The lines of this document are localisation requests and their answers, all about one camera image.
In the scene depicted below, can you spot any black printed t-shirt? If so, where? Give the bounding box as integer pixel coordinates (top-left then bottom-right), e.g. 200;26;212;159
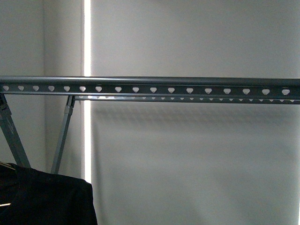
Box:
0;164;98;225

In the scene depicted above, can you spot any metal clothes hanger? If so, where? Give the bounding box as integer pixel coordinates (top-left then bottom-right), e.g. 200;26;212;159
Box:
0;162;15;207

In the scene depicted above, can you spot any grey rear rack leg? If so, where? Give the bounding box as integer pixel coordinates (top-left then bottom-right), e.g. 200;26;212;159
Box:
51;96;75;174

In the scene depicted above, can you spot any grey front perforated rack rail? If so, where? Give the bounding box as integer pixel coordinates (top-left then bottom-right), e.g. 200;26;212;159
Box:
0;76;300;100

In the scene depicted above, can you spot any grey perforated rack rail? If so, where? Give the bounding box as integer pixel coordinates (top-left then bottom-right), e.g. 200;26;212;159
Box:
0;76;300;100
75;96;300;105

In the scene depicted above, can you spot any grey rear perforated rack rail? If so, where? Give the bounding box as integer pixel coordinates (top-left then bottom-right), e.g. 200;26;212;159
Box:
75;96;300;105

